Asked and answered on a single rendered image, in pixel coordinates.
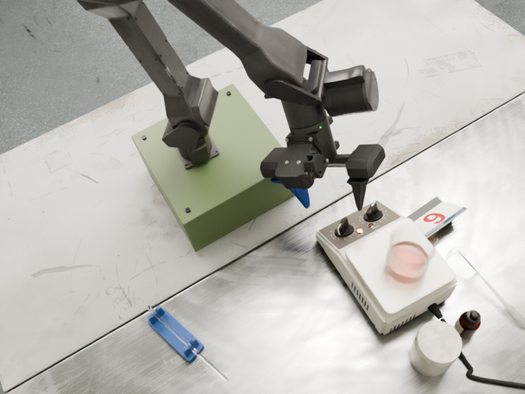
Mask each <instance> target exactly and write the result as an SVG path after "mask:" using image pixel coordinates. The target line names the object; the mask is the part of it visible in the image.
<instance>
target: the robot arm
mask: <svg viewBox="0 0 525 394"><path fill-rule="evenodd" d="M76 1H77V2H78V3H79V4H80V5H81V6H82V7H83V8H84V9H85V10H86V11H88V12H90V13H93V14H95V15H98V16H101V17H103V18H106V19H107V20H108V21H109V22H110V23H111V24H112V26H113V27H114V29H115V30H116V32H117V33H118V35H119V36H120V37H121V38H122V40H123V41H124V43H125V44H126V45H127V47H128V48H129V49H130V51H131V52H132V53H133V55H134V56H135V58H136V59H137V61H138V62H139V63H140V64H141V66H142V67H143V68H144V70H145V72H146V73H147V74H148V75H149V76H150V78H151V79H152V81H153V82H154V84H155V85H156V87H157V88H158V89H159V90H160V92H161V93H162V96H163V99H164V105H165V110H166V117H167V119H168V122H167V125H166V129H165V131H164V134H163V137H162V141H163V142H164V143H165V144H166V145H167V146H168V147H172V148H175V149H176V151H177V154H178V156H179V157H180V160H181V162H182V163H183V165H184V168H185V169H190V168H192V167H194V166H197V165H199V164H201V163H204V162H205V161H208V160H210V159H211V158H213V157H216V156H218V155H219V154H220V151H219V149H218V148H217V147H216V144H215V142H214V141H213V139H212V137H211V135H210V133H209V128H210V125H211V122H212V119H213V114H214V111H215V108H216V104H217V98H218V95H219V92H218V91H217V90H216V89H215V88H214V87H213V85H212V82H211V80H210V79H209V78H208V77H206V78H202V79H201V78H199V77H195V76H192V75H190V74H189V73H188V71H187V69H186V67H185V66H184V64H183V63H182V61H181V60H180V58H179V56H178V55H177V53H176V52H175V50H174V49H173V47H172V45H171V44H170V42H169V41H168V39H167V37H166V35H165V34H164V33H163V31H162V29H161V28H160V26H159V25H158V24H157V22H156V20H155V18H154V17H153V15H152V14H151V12H150V11H149V9H148V7H147V5H146V4H145V3H144V1H143V0H76ZM167 1H168V2H169V3H171V4H172V5H173V6H175V7H176V8H177V9H179V10H180V11H181V12H182V13H183V14H184V15H185V16H187V17H188V18H189V19H191V20H192V21H193V22H195V23H196V24H198V25H199V26H200V27H201V28H202V29H203V30H205V31H206V32H207V33H208V34H210V35H211V36H212V37H214V38H215V39H216V40H217V41H218V42H219V43H221V44H222V45H223V46H225V47H226V48H227V49H229V50H230V51H231V52H233V53H234V54H235V55H236V56H237V57H238V58H239V59H240V60H241V63H242V65H243V67H244V69H245V72H246V74H247V75H248V78H249V79H250V80H251V81H252V82H253V83H254V84H255V85H256V86H257V87H258V88H259V89H260V90H261V91H262V92H263V93H264V94H265V95H264V98H265V99H279V100H280V101H281V104H282V106H283V110H284V114H285V116H286V119H287V124H288V126H289V129H290V133H289V134H288V135H287V137H286V138H285V141H286V142H287V147H277V148H274V149H273V150H272V151H271V152H270V153H269V154H268V155H267V156H266V158H265V159H264V160H263V161H262V162H261V164H260V170H261V173H262V176H263V177H271V178H272V179H271V181H272V182H273V183H278V184H283V185H284V187H285V188H287V189H289V190H290V191H291V192H292V193H293V194H294V195H295V197H296V198H297V199H298V201H299V202H300V203H301V204H302V205H303V206H304V207H305V208H306V209H308V208H309V207H310V200H309V192H308V189H309V188H311V187H312V186H313V184H314V180H315V179H317V178H323V176H324V174H325V171H326V169H327V167H346V170H347V174H348V176H349V179H348V180H347V181H346V182H347V183H348V184H350V185H351V186H352V191H353V195H354V199H355V205H356V207H357V210H358V211H361V210H362V208H363V203H364V199H365V194H366V186H367V182H368V181H369V179H370V178H372V177H373V176H374V174H375V173H376V172H377V170H378V168H379V167H380V165H381V164H382V162H383V161H384V159H385V157H386V155H385V151H384V148H383V147H382V146H381V145H379V144H365V145H358V146H357V148H356V149H355V150H353V152H352V153H351V154H338V152H337V150H338V149H339V147H340V144H339V141H334V138H333V135H332V132H331V129H330V126H331V124H332V123H333V122H334V121H333V118H332V117H337V116H347V115H354V114H360V113H370V112H376V111H377V109H378V106H379V90H378V84H377V78H376V74H375V73H374V71H372V70H371V69H370V68H365V66H364V65H358V66H353V67H350V68H348V69H343V70H335V71H331V72H330V71H329V70H328V68H327V65H328V60H329V58H328V57H326V56H325V55H323V54H321V53H319V52H318V51H317V50H315V49H312V48H310V47H308V46H306V45H304V44H303V43H302V42H301V41H299V40H298V39H297V38H295V37H293V36H292V35H290V34H289V33H288V32H286V31H285V30H283V29H281V28H279V27H268V26H265V25H264V24H262V23H260V22H259V21H258V20H257V19H256V18H255V17H254V16H252V15H251V14H250V13H249V12H248V11H246V10H245V9H244V8H243V7H242V6H241V5H239V4H238V3H237V2H236V1H235V0H167ZM305 64H309V65H310V70H309V77H308V80H307V79H306V78H305V77H303V75H304V71H305ZM327 114H328V115H329V116H328V115H327Z"/></svg>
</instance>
